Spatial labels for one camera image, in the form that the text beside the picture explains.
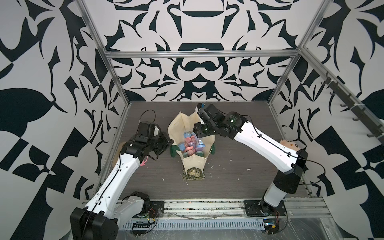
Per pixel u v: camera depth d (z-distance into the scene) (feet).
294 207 2.50
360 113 1.80
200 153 2.79
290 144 2.91
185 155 2.68
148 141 1.89
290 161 1.40
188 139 3.17
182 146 2.81
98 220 1.21
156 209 2.43
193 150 2.74
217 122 1.71
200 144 2.29
